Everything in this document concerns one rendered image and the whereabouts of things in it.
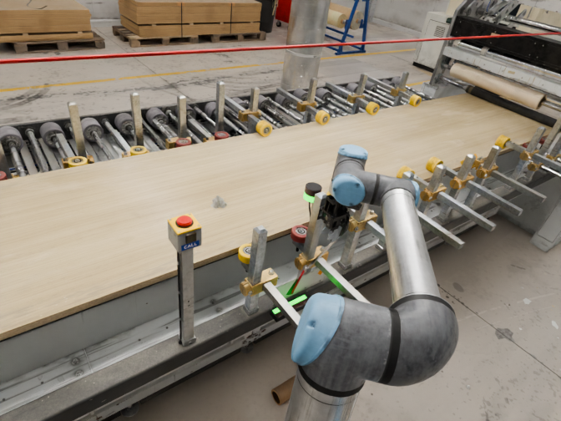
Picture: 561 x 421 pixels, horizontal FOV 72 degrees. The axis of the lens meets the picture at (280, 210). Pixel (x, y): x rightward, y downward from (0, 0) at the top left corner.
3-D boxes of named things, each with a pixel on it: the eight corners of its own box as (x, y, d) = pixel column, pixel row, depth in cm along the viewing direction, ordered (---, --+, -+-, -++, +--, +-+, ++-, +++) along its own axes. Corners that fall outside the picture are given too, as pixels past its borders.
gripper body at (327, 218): (315, 220, 135) (322, 191, 128) (334, 214, 139) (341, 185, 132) (331, 233, 130) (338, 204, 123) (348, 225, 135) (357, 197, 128)
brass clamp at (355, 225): (376, 225, 166) (379, 216, 163) (353, 235, 159) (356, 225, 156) (365, 217, 169) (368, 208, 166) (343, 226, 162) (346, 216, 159)
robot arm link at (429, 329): (490, 370, 53) (420, 172, 111) (399, 348, 54) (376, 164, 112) (458, 419, 59) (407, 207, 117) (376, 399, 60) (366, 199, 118)
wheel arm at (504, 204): (520, 215, 186) (524, 208, 184) (517, 216, 184) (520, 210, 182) (434, 165, 217) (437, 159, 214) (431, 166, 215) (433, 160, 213)
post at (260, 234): (255, 322, 153) (268, 229, 125) (247, 327, 152) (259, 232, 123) (250, 317, 156) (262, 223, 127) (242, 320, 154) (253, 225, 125)
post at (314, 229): (306, 289, 163) (329, 195, 135) (300, 291, 161) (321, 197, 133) (301, 283, 165) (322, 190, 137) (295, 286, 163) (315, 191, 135)
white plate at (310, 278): (323, 281, 166) (327, 264, 160) (273, 305, 152) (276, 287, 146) (322, 280, 166) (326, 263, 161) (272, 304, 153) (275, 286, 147)
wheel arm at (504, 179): (543, 201, 199) (547, 196, 197) (541, 203, 198) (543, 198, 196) (480, 167, 221) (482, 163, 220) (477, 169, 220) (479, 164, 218)
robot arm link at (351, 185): (376, 185, 104) (376, 163, 114) (334, 176, 105) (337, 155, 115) (367, 213, 109) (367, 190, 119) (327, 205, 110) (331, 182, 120)
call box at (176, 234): (202, 247, 109) (202, 225, 104) (178, 256, 105) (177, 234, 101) (190, 233, 113) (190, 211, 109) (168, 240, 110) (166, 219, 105)
